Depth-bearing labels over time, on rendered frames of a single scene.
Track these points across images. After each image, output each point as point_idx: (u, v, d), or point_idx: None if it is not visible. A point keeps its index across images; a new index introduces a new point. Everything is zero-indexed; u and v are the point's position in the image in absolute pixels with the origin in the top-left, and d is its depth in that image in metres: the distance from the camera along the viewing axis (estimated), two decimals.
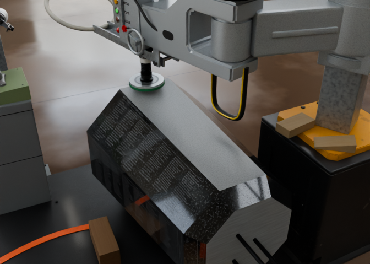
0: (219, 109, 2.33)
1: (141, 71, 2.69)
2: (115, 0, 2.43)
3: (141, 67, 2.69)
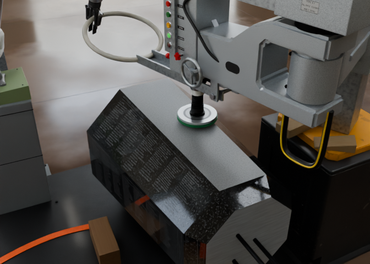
0: (289, 154, 1.99)
1: (192, 104, 2.37)
2: (168, 23, 2.11)
3: (191, 100, 2.36)
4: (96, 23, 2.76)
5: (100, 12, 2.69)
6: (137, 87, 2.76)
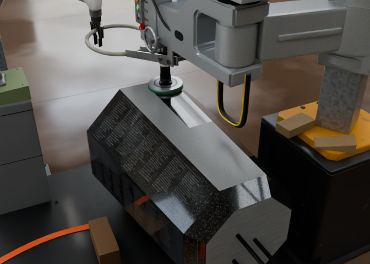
0: (224, 114, 2.28)
1: (160, 74, 2.73)
2: None
3: (160, 70, 2.72)
4: (100, 37, 3.31)
5: (101, 26, 3.24)
6: (137, 87, 2.76)
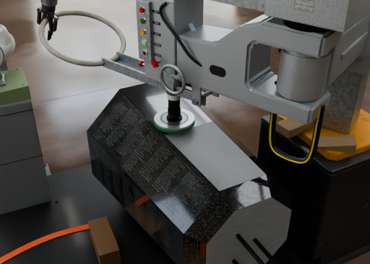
0: (279, 151, 2.00)
1: (169, 109, 2.31)
2: (143, 30, 2.03)
3: (168, 104, 2.30)
4: (52, 29, 2.58)
5: (55, 17, 2.51)
6: (137, 87, 2.76)
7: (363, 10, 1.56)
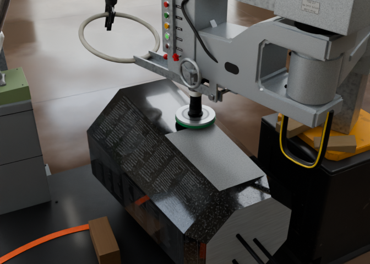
0: (289, 154, 1.99)
1: (190, 105, 2.36)
2: (166, 24, 2.10)
3: (190, 100, 2.36)
4: (110, 21, 2.83)
5: (112, 10, 2.75)
6: (137, 87, 2.76)
7: None
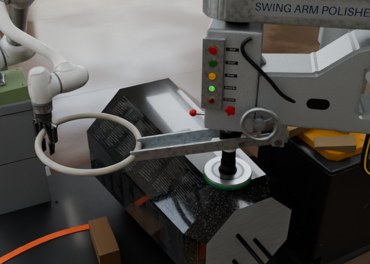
0: None
1: (225, 162, 1.97)
2: (213, 74, 1.64)
3: (224, 157, 1.96)
4: (52, 140, 2.14)
5: (53, 125, 2.08)
6: (137, 87, 2.76)
7: None
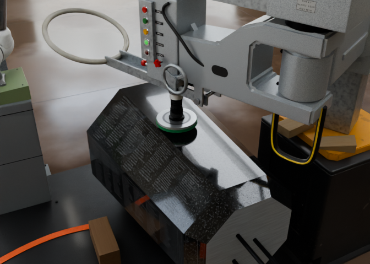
0: (281, 152, 2.00)
1: (171, 109, 2.31)
2: (146, 30, 2.03)
3: (170, 104, 2.30)
4: None
5: None
6: (137, 87, 2.76)
7: (365, 10, 1.55)
